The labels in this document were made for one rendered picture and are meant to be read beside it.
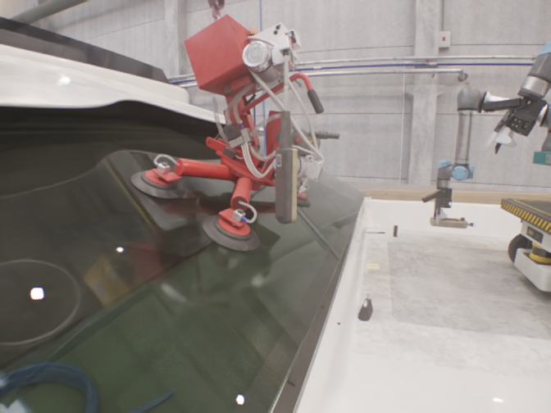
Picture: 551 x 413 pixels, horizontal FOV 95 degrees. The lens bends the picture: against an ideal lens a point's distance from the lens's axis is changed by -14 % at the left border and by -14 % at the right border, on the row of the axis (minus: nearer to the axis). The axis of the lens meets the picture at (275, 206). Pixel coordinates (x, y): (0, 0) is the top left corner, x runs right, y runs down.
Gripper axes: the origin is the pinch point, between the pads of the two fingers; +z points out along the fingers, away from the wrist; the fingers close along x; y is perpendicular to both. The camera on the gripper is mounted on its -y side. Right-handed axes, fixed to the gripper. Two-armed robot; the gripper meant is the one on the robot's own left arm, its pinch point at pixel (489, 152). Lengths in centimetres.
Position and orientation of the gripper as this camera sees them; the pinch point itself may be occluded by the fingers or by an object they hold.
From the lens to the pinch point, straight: 113.8
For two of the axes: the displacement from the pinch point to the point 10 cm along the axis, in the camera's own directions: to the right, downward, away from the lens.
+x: 7.7, -0.8, 6.4
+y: 5.6, 5.5, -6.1
